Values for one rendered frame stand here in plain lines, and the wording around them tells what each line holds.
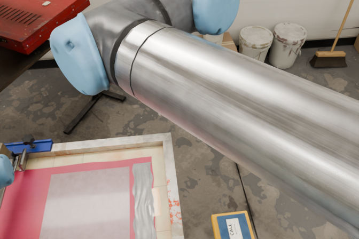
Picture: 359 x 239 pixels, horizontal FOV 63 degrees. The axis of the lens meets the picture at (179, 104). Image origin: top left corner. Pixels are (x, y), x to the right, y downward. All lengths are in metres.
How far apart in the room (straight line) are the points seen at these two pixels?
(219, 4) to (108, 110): 2.39
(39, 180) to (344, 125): 1.18
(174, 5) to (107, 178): 0.94
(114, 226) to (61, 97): 2.00
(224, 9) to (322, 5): 2.98
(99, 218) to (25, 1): 1.39
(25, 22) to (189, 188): 1.49
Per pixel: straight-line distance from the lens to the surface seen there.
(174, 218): 1.06
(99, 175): 1.20
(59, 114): 2.79
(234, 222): 1.09
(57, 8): 1.90
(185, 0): 0.34
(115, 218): 1.12
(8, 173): 0.76
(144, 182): 1.15
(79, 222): 1.14
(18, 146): 1.34
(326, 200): 0.19
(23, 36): 1.73
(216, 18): 0.35
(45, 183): 1.25
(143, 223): 1.09
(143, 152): 1.22
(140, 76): 0.24
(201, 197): 2.18
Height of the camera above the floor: 1.98
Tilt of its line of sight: 48 degrees down
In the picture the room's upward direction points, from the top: straight up
